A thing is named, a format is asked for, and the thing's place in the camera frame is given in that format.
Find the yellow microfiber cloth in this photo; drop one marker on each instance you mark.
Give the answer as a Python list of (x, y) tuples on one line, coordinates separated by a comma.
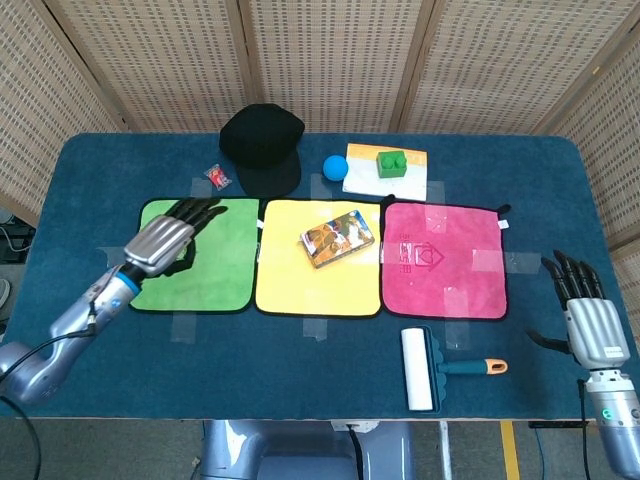
[(290, 292)]

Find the grey robot torso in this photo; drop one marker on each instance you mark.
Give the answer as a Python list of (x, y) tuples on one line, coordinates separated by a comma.
[(300, 455)]

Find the green microfiber cloth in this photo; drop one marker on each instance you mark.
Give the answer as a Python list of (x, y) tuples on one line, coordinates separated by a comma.
[(225, 265)]

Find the orange snack box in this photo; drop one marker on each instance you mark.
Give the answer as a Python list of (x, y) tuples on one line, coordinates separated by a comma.
[(337, 239)]

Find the white and yellow notepad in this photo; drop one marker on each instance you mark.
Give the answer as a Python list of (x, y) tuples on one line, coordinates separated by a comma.
[(365, 177)]

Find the black baseball cap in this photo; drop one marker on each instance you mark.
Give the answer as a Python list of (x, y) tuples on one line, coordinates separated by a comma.
[(260, 140)]

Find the clear tape strip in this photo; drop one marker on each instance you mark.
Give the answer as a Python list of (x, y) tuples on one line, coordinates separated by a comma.
[(112, 255), (505, 261), (456, 320), (315, 327), (320, 189), (200, 189), (184, 327), (435, 192)]

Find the blue felt table cover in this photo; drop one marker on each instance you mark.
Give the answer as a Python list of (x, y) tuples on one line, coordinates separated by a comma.
[(250, 370)]

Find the pink microfiber cloth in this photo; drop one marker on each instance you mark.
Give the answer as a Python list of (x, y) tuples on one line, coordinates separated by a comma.
[(465, 235)]

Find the blue ball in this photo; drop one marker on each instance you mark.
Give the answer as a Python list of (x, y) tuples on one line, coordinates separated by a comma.
[(335, 167)]

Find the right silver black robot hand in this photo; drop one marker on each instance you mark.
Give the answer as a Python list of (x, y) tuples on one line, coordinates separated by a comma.
[(597, 330)]

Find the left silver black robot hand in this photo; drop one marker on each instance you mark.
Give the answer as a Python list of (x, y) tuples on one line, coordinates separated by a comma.
[(157, 245)]

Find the woven folding screen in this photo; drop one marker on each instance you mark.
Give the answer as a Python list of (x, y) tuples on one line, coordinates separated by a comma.
[(350, 60)]

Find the red candy packet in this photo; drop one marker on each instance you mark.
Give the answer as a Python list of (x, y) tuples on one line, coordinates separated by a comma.
[(218, 177)]

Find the green toy building brick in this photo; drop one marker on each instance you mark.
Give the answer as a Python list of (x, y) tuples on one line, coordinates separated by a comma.
[(391, 166)]

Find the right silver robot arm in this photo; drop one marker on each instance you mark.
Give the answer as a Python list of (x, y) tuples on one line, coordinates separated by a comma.
[(615, 420)]

